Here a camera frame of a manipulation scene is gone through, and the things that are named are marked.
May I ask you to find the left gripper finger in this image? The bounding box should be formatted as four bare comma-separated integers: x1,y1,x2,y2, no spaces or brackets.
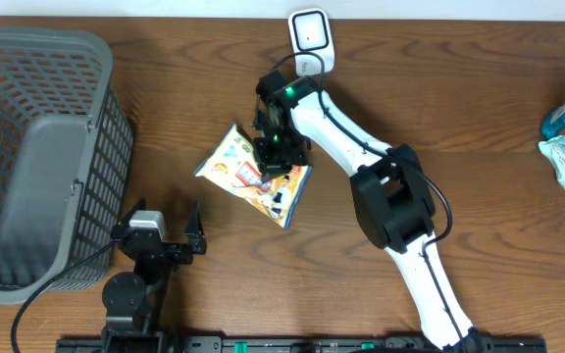
122,198,146,221
183,203,207,254

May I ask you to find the grey plastic mesh basket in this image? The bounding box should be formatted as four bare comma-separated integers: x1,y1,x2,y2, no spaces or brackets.
0,26,134,305

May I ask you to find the yellow snack bag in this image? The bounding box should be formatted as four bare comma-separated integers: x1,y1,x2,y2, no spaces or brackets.
194,124,313,227

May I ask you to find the white barcode scanner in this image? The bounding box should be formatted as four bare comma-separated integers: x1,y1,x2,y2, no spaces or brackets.
287,8,335,76

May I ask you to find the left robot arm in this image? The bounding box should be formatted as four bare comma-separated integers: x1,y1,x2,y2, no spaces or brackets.
101,199,207,352

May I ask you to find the teal wet wipes pack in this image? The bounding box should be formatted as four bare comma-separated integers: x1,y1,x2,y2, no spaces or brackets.
538,135,565,189

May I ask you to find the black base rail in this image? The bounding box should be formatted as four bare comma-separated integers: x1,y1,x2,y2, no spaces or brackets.
56,334,548,353

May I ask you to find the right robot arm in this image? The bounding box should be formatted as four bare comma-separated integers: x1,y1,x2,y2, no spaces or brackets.
253,72,483,352

